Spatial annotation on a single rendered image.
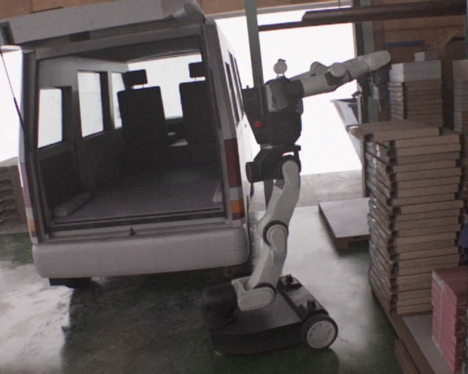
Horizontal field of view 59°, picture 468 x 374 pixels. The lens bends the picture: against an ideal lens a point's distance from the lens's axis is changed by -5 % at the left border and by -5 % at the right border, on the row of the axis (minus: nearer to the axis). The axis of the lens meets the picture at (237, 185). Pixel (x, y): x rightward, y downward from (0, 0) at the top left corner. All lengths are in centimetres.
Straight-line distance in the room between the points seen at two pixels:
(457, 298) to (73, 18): 185
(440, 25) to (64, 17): 402
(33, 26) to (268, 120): 113
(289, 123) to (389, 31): 283
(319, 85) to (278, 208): 68
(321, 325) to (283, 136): 100
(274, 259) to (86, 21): 147
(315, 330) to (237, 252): 73
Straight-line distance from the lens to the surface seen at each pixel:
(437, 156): 236
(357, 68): 217
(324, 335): 242
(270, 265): 238
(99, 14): 168
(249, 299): 237
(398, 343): 235
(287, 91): 202
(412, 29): 491
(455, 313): 204
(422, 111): 427
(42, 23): 175
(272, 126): 217
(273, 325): 236
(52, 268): 311
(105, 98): 466
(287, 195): 228
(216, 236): 273
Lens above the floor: 139
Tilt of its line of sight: 13 degrees down
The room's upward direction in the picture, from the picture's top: 7 degrees counter-clockwise
